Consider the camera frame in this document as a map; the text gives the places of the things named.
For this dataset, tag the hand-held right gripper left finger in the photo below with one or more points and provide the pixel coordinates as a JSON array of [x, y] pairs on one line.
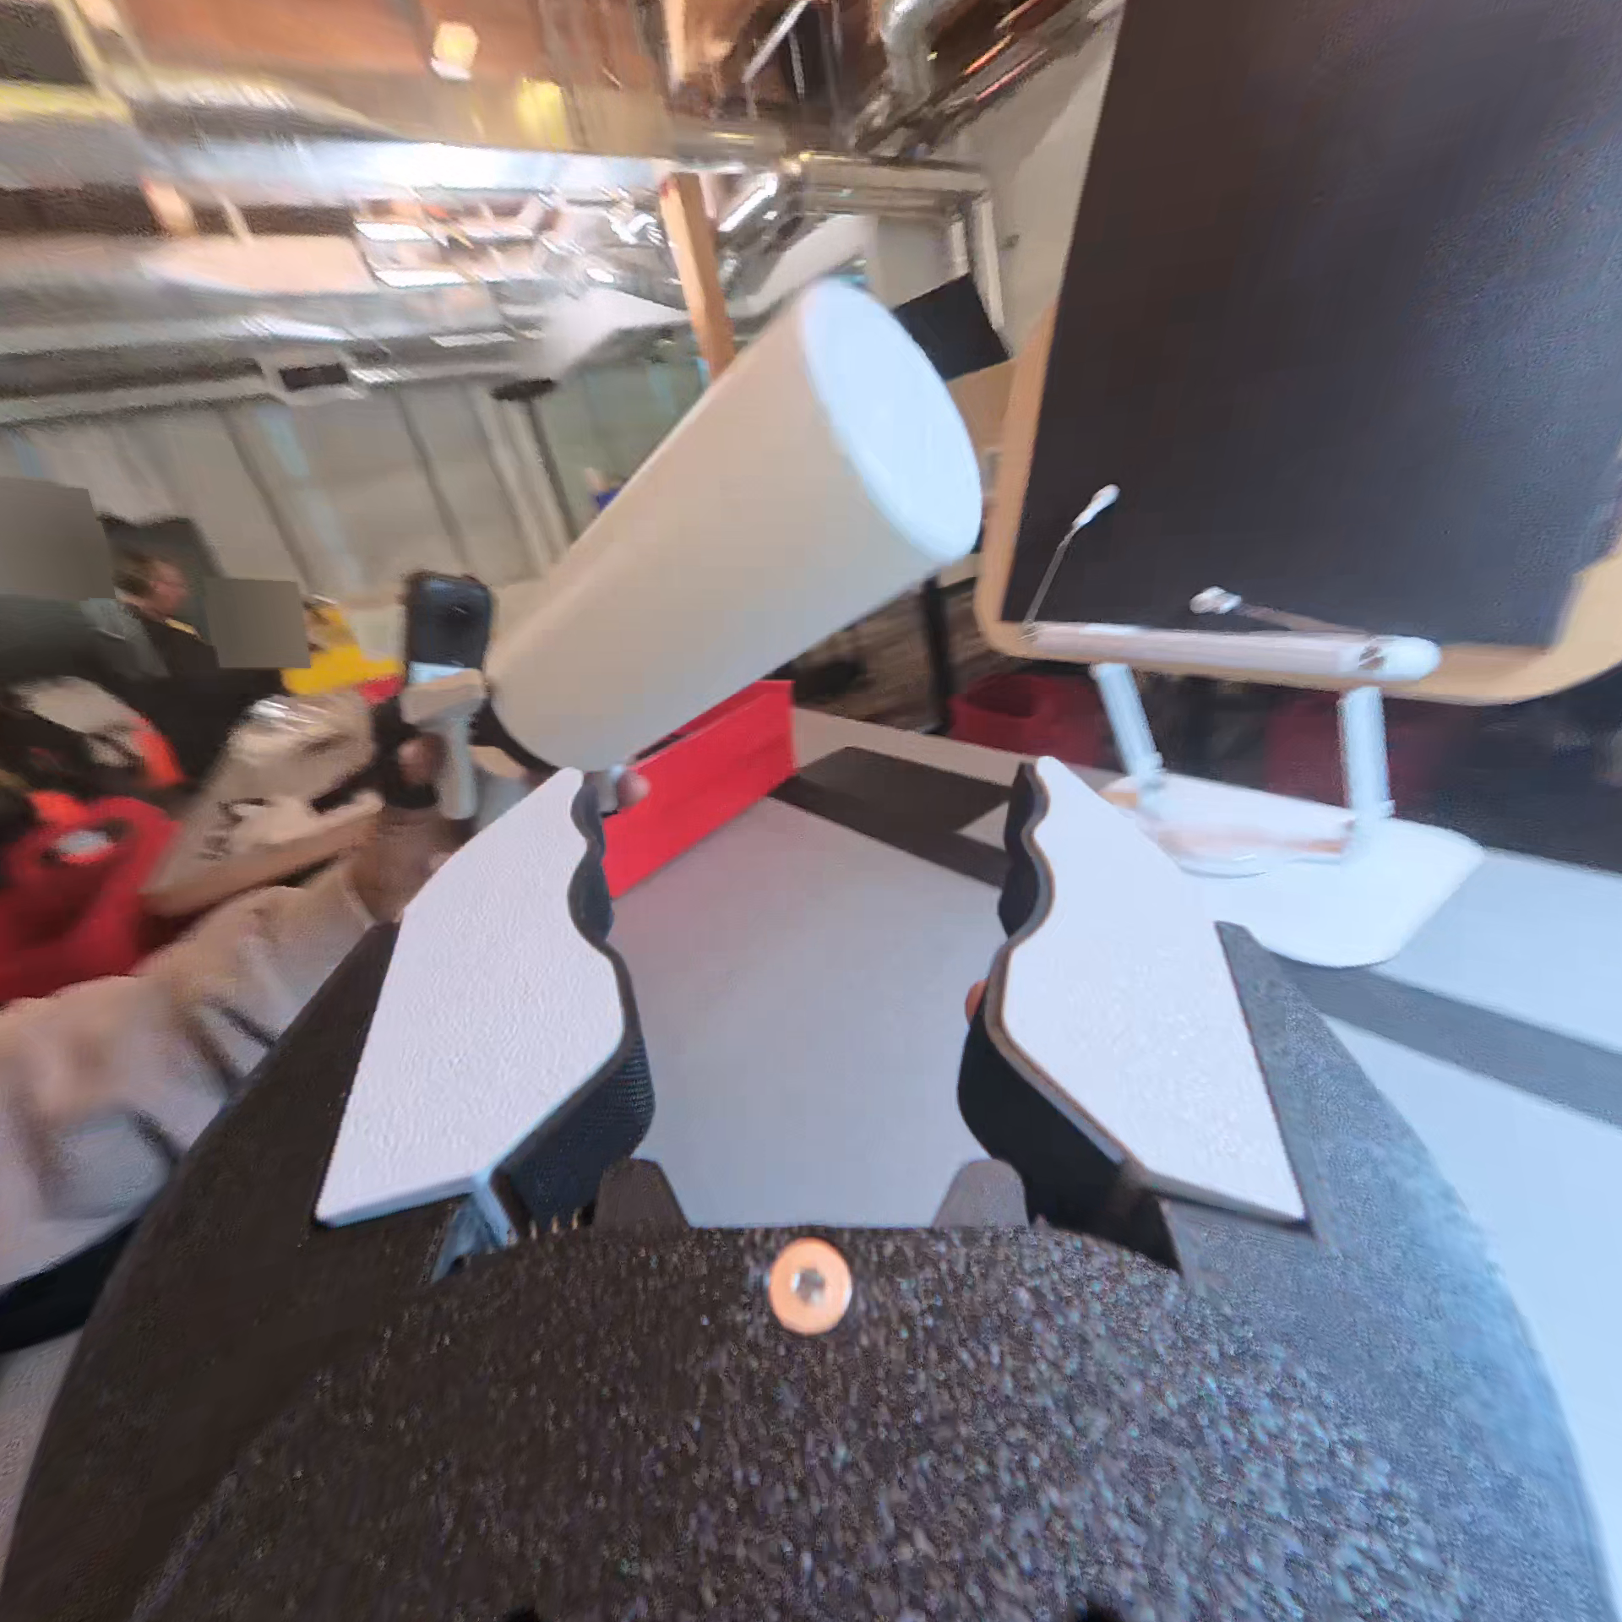
[[481, 1001]]

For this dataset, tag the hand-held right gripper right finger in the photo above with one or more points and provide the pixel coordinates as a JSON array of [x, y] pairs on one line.
[[1128, 1001]]

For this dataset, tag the white bottle with black cap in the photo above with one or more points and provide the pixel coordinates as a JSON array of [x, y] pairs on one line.
[[734, 545]]

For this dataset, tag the person's left forearm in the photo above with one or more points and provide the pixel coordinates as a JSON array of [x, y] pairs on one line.
[[153, 1039]]

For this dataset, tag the red open-front bin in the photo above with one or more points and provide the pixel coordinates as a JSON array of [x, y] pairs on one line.
[[709, 773]]

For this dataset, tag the dark red storage bin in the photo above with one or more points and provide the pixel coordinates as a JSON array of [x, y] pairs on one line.
[[1025, 717]]

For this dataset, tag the beige board panel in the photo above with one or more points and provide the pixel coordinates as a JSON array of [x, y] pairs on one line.
[[981, 406]]

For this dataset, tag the black flag panel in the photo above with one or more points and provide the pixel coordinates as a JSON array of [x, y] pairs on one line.
[[950, 323]]

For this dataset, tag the black board with wooden rim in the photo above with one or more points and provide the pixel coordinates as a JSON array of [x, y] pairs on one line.
[[1330, 317]]

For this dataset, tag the wooden post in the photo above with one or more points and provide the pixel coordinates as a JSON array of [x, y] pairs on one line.
[[697, 278]]

